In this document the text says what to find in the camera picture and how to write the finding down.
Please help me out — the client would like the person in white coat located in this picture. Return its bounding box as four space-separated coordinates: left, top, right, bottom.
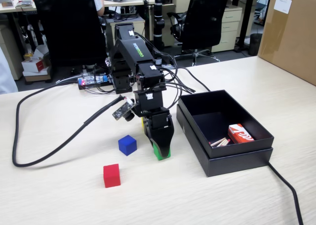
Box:
0 46 19 95

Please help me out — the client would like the thick black sleeved cable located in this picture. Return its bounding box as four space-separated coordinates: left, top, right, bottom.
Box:
11 79 125 168

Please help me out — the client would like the blue cube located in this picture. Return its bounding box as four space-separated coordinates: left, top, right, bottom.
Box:
118 134 137 157

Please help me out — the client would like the large brown cardboard box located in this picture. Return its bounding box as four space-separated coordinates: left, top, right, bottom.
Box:
256 0 316 87

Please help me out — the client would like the black waste bin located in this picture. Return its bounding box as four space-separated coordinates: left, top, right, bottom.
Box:
249 33 263 56

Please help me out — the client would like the red white matchbox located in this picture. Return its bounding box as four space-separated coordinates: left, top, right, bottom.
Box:
227 123 255 145

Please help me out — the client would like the black cardboard box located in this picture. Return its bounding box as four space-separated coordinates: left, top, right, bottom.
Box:
177 89 275 159

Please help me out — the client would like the red cube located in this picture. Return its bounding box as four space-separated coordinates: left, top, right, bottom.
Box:
103 163 121 188

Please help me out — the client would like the smooth black power cable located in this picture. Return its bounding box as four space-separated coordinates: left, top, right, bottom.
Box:
172 66 305 225

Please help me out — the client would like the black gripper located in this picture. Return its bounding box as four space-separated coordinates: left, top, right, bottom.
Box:
134 88 175 159

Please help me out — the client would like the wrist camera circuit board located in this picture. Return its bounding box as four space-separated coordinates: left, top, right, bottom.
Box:
112 98 137 122

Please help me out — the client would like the white red cardboard box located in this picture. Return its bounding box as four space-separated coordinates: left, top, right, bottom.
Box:
21 44 52 74

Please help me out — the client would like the seated person white shirt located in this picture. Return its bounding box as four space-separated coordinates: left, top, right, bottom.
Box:
91 0 106 16

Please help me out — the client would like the controller circuit board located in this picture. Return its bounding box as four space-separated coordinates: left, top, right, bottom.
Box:
77 73 111 90

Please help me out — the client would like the black cardboard box lid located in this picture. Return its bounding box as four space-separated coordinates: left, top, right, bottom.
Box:
175 104 274 178

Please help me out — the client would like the green cube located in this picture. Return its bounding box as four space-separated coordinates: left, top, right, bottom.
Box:
152 141 171 161

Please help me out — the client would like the black jointed pole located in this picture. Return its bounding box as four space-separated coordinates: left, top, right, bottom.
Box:
152 0 165 51

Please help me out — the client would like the black solid-back office chair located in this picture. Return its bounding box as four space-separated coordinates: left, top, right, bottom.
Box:
31 0 107 70

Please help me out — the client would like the beige office desk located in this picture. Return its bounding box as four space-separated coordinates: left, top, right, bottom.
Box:
137 0 272 53
0 0 156 53

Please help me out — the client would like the beige drawer cabinet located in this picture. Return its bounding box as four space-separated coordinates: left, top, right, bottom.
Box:
0 25 24 80
106 15 146 48
211 5 243 53

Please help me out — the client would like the beige book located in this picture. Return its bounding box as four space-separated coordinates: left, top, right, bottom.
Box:
15 0 34 10

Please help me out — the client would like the black mesh office chair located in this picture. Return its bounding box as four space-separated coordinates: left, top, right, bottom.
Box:
166 0 231 66

